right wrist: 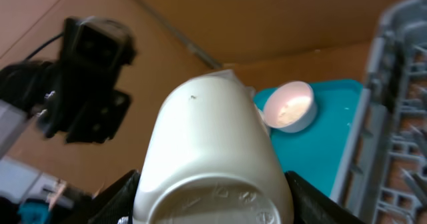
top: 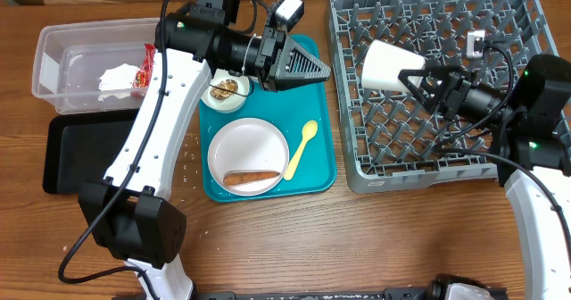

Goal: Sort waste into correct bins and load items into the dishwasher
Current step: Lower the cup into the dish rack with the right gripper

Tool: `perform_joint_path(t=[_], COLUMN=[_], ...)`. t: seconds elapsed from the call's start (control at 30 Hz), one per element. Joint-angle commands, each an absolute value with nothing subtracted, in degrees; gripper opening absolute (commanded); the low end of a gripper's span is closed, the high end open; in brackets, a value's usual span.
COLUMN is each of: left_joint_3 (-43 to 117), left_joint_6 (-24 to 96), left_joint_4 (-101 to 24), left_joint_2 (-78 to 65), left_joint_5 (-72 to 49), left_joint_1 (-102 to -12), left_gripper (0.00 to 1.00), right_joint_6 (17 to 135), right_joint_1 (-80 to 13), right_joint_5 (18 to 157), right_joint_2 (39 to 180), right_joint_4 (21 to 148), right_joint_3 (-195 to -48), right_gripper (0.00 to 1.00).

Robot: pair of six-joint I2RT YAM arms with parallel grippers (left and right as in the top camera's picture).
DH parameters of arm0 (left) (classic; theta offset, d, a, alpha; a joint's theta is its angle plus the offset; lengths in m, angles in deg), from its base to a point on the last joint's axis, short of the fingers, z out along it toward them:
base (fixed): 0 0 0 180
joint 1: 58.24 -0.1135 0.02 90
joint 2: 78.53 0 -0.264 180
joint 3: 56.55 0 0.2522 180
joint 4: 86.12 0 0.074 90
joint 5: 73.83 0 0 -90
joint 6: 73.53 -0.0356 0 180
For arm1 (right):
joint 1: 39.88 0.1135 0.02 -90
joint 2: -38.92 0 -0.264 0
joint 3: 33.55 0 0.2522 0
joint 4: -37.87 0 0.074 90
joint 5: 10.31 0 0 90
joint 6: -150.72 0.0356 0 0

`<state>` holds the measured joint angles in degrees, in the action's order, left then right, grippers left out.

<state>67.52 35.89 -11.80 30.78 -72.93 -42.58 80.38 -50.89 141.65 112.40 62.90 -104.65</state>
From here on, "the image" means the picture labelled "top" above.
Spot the grey dishwasher rack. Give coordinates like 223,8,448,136
329,0,557,193

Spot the fried sausage stick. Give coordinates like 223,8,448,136
223,171,280,187

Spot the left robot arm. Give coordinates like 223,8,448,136
79,0,330,299

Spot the white bowl with food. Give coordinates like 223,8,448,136
202,70,251,113

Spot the yellow plastic spoon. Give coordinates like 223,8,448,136
283,120,319,180

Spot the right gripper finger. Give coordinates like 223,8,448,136
398,65,464,84
399,74,442,113

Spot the black plastic tray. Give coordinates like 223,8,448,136
43,109,138,195

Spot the white napkin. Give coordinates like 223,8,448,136
98,63,138,102

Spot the teal serving tray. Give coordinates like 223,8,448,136
196,34,338,204

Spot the clear plastic bin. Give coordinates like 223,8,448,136
31,18,159,114

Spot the white paper cup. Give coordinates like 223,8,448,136
360,40,426,92

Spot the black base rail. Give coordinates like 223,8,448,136
192,287,431,300

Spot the red snack wrapper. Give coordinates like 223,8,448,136
133,44,156,88

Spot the brown food scrap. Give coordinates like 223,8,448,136
210,79,238,101

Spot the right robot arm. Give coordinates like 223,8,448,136
398,54,570,299

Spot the white round plate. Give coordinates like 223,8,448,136
207,118,290,197

